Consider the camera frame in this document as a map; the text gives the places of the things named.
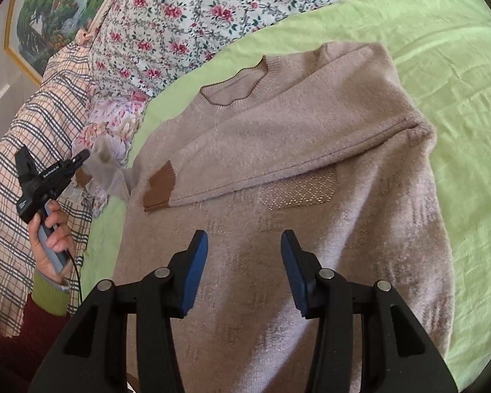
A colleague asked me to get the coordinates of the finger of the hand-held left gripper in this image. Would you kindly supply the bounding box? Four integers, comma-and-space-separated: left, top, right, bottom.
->
68, 150, 92, 170

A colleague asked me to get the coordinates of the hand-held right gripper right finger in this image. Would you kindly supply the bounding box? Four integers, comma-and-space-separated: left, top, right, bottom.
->
281, 229, 459, 393

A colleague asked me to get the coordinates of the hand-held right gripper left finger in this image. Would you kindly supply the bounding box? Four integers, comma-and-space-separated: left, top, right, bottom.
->
28, 229, 209, 393

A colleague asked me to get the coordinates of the beige knit sweater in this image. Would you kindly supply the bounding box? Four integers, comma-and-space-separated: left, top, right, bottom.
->
76, 42, 457, 393

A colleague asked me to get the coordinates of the person's left forearm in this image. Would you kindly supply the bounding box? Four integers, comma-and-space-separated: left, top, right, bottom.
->
0, 268, 82, 377

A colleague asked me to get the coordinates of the person's left hand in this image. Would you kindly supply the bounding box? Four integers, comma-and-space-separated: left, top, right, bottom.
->
28, 203, 77, 286

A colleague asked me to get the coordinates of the plaid blanket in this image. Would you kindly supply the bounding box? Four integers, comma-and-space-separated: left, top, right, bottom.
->
0, 39, 103, 336

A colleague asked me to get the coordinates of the gold framed landscape painting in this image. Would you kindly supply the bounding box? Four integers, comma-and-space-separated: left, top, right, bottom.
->
4, 0, 127, 86

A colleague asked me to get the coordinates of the rose print quilt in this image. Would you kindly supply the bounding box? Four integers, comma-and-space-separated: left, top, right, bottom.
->
86, 0, 475, 103

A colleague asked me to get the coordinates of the green bed sheet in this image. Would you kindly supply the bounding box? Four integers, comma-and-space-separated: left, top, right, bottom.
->
82, 0, 491, 377

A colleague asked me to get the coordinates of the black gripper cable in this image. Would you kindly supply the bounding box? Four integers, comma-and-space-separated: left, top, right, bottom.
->
63, 250, 85, 309

